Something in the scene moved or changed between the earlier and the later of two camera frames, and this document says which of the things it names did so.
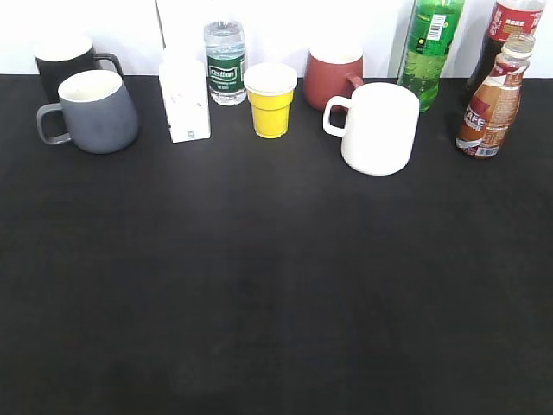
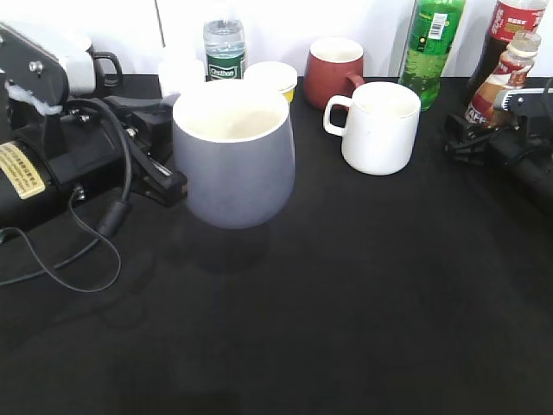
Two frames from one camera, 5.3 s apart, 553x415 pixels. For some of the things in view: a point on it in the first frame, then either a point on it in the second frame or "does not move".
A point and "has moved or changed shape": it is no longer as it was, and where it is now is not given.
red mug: [332, 71] does not move
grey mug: [98, 111] has moved or changed shape
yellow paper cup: [270, 87] does not move
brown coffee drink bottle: [495, 104] does not move
